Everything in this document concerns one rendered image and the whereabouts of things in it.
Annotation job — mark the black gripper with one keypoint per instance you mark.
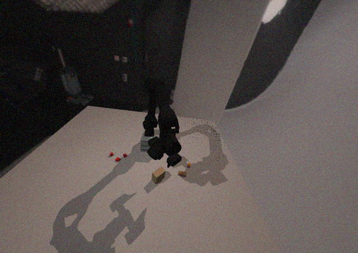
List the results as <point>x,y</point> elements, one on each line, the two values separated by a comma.
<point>172,160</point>

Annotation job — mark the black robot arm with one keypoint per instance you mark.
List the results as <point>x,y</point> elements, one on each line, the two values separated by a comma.
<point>166,119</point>

